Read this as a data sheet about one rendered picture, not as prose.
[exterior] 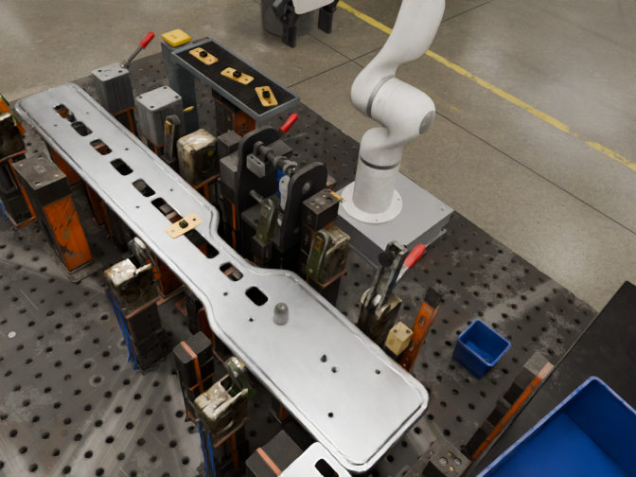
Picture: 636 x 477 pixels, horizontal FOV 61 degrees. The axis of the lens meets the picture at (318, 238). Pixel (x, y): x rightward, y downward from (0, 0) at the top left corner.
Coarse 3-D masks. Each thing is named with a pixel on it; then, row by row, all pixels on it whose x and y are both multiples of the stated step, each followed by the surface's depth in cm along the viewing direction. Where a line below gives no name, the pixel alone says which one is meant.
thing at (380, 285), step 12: (396, 240) 99; (384, 252) 96; (396, 252) 98; (384, 264) 96; (396, 264) 98; (384, 276) 103; (396, 276) 101; (372, 288) 105; (384, 288) 104; (384, 300) 105
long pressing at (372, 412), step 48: (48, 96) 155; (48, 144) 142; (144, 144) 144; (96, 192) 131; (192, 192) 133; (144, 240) 122; (192, 288) 114; (240, 288) 115; (288, 288) 116; (240, 336) 107; (288, 336) 108; (336, 336) 109; (288, 384) 101; (336, 384) 102; (384, 384) 103; (336, 432) 96; (384, 432) 96
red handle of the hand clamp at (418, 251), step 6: (420, 246) 107; (414, 252) 107; (420, 252) 107; (408, 258) 107; (414, 258) 107; (408, 264) 107; (414, 264) 107; (402, 270) 107; (408, 270) 108; (402, 276) 108; (396, 282) 107; (378, 294) 107; (372, 300) 107; (378, 300) 107
